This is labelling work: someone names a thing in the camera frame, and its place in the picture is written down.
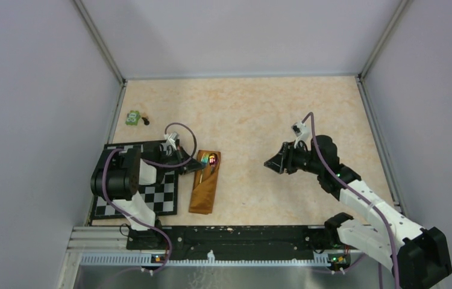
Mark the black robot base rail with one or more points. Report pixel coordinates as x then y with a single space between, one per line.
243 243

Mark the iridescent rainbow spoon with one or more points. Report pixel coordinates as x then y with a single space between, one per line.
213 161

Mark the black white chessboard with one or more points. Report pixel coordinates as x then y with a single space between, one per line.
161 198

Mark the brown satin napkin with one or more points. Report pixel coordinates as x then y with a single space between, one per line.
203 195

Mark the green toy block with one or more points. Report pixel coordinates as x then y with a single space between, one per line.
133 118

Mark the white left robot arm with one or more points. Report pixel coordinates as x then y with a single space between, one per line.
139 180

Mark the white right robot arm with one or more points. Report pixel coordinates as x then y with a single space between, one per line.
417 257

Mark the small wooden black-tipped piece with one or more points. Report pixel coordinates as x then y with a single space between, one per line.
145 119

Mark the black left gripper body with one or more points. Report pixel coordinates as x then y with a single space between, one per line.
177 156

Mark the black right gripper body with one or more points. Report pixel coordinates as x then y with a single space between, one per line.
299 159

